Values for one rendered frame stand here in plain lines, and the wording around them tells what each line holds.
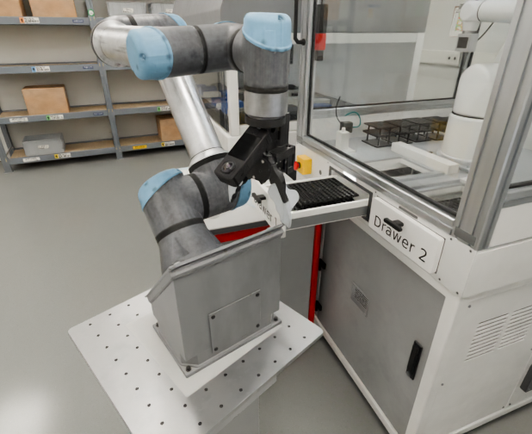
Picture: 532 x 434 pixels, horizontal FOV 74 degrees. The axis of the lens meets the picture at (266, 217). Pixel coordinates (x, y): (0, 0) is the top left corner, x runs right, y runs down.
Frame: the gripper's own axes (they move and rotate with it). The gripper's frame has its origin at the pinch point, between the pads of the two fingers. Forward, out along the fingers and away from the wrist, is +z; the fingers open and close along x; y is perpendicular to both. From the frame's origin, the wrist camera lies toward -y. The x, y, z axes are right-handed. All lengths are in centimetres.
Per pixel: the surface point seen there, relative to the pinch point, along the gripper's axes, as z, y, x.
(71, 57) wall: 29, 169, 422
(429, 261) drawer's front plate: 22, 41, -28
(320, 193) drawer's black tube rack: 21, 54, 14
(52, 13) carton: -17, 145, 389
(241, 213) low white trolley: 37, 44, 43
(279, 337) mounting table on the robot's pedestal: 31.4, 0.6, -7.2
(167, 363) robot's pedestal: 31.5, -20.6, 7.7
